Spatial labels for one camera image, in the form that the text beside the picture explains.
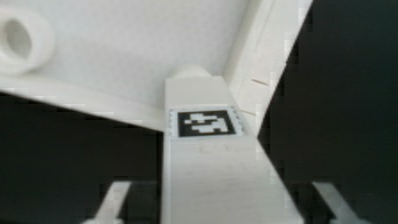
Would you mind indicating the white desk leg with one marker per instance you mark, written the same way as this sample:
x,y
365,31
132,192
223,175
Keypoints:
x,y
221,186

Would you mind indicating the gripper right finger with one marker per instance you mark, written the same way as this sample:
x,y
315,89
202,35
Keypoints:
x,y
346,216

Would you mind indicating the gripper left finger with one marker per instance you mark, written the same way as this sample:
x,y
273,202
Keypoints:
x,y
111,206

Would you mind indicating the white desk tabletop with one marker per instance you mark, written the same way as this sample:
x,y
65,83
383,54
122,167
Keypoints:
x,y
92,50

